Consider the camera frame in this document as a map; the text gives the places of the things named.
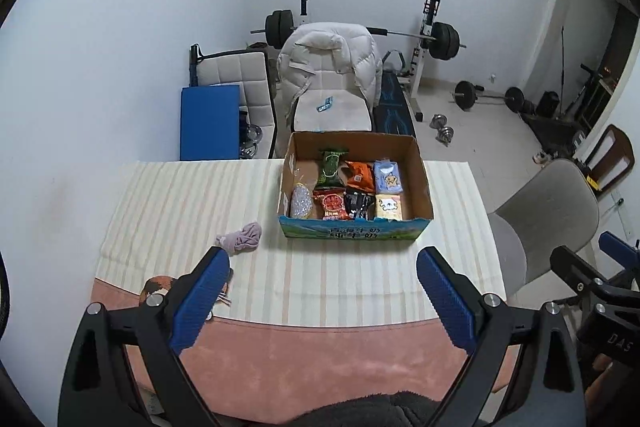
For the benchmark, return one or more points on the orange snack packet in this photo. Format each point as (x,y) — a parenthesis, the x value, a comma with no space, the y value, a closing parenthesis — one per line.
(360,177)

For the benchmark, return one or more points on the black snack packet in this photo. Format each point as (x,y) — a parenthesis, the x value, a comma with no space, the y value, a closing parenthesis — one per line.
(359,204)

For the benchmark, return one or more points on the printed cardboard box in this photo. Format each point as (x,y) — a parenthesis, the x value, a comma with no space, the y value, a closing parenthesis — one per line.
(350,229)

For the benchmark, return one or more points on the white padded chair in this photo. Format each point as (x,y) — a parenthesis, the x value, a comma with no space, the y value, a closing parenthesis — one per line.
(235,67)

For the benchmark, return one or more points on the small blue wrapper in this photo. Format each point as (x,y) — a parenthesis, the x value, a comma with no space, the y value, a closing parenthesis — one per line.
(324,104)

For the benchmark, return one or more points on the blue tissue pack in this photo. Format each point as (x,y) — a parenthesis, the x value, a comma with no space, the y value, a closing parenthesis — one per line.
(389,177)

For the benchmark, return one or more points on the chrome dumbbell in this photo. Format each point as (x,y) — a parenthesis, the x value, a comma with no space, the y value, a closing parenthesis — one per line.
(438,121)
(445,134)
(251,139)

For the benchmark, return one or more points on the person's right hand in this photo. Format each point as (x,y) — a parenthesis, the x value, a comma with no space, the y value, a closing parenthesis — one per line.
(600,382)

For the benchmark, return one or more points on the brown wooden chair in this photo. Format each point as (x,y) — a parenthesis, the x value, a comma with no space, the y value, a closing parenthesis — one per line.
(622,142)

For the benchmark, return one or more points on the silver snack packet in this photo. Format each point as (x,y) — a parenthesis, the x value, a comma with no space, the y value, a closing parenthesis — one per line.
(301,202)

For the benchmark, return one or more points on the purple cloth scrunchie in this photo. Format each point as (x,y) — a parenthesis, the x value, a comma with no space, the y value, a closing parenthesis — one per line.
(242,237)

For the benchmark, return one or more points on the white puffer jacket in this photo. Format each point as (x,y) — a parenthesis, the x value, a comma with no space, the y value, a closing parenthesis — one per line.
(320,52)

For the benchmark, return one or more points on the blue folded mat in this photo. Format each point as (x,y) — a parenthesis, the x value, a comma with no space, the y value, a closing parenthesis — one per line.
(210,122)

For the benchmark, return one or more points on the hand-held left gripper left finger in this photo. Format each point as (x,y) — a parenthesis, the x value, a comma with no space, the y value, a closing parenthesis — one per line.
(200,307)

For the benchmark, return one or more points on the black exercise machine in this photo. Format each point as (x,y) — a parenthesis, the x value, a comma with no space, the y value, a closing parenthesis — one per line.
(590,97)

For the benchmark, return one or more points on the person's dark fleece clothing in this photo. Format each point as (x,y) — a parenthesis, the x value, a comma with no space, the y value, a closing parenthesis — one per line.
(385,409)

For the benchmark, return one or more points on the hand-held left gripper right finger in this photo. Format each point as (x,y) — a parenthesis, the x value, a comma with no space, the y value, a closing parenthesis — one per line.
(445,302)

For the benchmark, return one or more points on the thin black pole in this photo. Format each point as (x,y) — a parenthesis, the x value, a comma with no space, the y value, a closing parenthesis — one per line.
(565,67)

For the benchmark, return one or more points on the green snack packet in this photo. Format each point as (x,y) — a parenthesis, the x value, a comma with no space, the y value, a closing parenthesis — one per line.
(331,167)

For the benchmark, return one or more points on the red snack packet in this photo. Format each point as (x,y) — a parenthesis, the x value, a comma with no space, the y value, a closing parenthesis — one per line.
(330,205)

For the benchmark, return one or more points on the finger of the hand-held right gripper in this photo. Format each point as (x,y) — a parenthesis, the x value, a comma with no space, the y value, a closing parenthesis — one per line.
(620,249)
(580,272)

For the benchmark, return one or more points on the short barbell with black plates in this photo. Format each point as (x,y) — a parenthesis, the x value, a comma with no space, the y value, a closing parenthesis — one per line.
(465,94)

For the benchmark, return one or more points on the yellow tissue pack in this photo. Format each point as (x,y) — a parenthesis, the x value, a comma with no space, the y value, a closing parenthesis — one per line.
(389,207)

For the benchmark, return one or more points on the striped pink cat-print tablecloth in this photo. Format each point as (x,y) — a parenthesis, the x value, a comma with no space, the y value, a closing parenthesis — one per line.
(350,272)

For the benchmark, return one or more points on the white barbell rack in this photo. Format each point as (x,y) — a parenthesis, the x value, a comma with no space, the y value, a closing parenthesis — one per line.
(417,67)

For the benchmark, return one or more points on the black speaker box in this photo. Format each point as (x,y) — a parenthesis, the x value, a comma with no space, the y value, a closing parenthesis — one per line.
(547,104)

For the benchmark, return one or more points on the grey shell chair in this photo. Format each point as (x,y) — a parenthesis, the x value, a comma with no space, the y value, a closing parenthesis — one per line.
(545,207)

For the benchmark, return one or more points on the black weight bench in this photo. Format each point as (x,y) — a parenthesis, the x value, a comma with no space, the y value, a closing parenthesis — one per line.
(395,107)

